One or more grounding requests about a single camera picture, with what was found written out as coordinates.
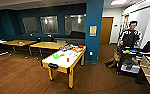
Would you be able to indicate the red orange snack box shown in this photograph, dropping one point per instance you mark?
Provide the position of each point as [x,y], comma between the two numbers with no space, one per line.
[77,49]

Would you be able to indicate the blue rimmed white bowl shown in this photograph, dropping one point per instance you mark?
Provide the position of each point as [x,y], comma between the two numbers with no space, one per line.
[71,54]

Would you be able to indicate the colourful items pile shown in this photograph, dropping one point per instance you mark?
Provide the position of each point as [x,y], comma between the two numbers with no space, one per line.
[66,47]

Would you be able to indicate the small orange bowl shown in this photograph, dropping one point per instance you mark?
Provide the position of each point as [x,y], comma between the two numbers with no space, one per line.
[61,55]

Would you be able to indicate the grey low cabinet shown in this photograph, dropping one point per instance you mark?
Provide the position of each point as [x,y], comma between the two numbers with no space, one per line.
[61,39]

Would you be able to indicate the white pillar outlet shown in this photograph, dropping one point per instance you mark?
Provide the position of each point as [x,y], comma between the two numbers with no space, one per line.
[91,53]

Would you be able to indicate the green plastic bowl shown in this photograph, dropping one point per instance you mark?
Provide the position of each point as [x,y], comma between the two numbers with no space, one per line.
[56,56]

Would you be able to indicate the dark interior window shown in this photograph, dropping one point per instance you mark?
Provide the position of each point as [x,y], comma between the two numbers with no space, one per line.
[75,24]
[49,25]
[30,25]

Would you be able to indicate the wooden office table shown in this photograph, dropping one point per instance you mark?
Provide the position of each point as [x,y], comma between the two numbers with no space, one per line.
[47,45]

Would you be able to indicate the brown wooden door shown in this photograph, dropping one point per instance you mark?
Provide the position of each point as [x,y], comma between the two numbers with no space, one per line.
[106,30]

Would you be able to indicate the brown bag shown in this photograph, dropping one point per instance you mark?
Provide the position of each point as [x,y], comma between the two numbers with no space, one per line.
[110,62]

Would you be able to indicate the small orange table item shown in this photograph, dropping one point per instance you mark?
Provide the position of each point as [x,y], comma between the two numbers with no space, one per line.
[21,43]

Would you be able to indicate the man in dark shirt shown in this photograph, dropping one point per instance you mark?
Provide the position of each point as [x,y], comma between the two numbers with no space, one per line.
[129,35]

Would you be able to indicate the yellow wall sign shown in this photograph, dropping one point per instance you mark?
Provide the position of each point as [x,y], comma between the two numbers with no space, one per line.
[93,30]

